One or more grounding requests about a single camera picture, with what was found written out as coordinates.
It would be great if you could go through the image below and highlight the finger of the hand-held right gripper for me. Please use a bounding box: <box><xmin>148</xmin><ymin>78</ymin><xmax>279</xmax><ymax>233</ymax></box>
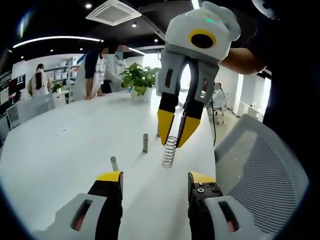
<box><xmin>155</xmin><ymin>48</ymin><xmax>187</xmax><ymax>146</ymax></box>
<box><xmin>176</xmin><ymin>59</ymin><xmax>220</xmax><ymax>149</ymax></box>

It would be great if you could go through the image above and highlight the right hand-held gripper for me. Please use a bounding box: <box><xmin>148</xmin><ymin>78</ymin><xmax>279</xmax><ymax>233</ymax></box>
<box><xmin>164</xmin><ymin>6</ymin><xmax>233</xmax><ymax>67</ymax></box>

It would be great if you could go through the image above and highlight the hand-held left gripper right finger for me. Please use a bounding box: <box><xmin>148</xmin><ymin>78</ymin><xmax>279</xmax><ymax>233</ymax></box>
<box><xmin>187</xmin><ymin>170</ymin><xmax>276</xmax><ymax>240</ymax></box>

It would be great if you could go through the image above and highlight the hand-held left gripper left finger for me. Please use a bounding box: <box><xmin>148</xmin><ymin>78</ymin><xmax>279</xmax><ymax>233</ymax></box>
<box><xmin>32</xmin><ymin>170</ymin><xmax>125</xmax><ymax>240</ymax></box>

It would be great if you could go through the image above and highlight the wide silver coil spring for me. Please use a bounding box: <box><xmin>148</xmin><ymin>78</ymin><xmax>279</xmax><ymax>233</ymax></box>
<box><xmin>161</xmin><ymin>135</ymin><xmax>178</xmax><ymax>169</ymax></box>

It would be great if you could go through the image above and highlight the person's right forearm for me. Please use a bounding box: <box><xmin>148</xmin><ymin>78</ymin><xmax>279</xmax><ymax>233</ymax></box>
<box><xmin>219</xmin><ymin>46</ymin><xmax>268</xmax><ymax>76</ymax></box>

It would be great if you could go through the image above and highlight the large green potted plant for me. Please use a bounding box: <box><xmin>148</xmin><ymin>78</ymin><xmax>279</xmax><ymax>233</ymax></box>
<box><xmin>119</xmin><ymin>62</ymin><xmax>161</xmax><ymax>103</ymax></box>

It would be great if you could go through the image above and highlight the ceiling air conditioner vent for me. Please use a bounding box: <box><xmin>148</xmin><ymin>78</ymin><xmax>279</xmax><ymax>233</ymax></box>
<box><xmin>84</xmin><ymin>0</ymin><xmax>143</xmax><ymax>27</ymax></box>

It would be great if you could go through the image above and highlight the white mesh office chair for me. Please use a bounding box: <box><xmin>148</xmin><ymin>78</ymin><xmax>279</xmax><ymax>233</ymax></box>
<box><xmin>213</xmin><ymin>113</ymin><xmax>310</xmax><ymax>236</ymax></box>

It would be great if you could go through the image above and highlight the white storage shelf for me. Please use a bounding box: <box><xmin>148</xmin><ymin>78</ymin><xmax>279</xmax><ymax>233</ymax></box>
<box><xmin>46</xmin><ymin>56</ymin><xmax>84</xmax><ymax>86</ymax></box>

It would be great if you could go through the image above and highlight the person's body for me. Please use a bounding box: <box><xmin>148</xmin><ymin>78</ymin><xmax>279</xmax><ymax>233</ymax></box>
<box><xmin>238</xmin><ymin>0</ymin><xmax>320</xmax><ymax>181</ymax></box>

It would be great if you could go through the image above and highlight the small green potted plant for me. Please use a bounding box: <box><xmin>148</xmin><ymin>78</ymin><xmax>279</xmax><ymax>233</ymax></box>
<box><xmin>51</xmin><ymin>82</ymin><xmax>64</xmax><ymax>95</ymax></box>

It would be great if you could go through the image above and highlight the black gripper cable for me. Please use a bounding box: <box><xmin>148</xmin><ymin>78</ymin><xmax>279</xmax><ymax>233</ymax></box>
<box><xmin>209</xmin><ymin>96</ymin><xmax>218</xmax><ymax>146</ymax></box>

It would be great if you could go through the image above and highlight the dark wall screen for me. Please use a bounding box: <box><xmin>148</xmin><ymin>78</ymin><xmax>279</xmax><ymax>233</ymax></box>
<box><xmin>7</xmin><ymin>74</ymin><xmax>27</xmax><ymax>101</ymax></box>

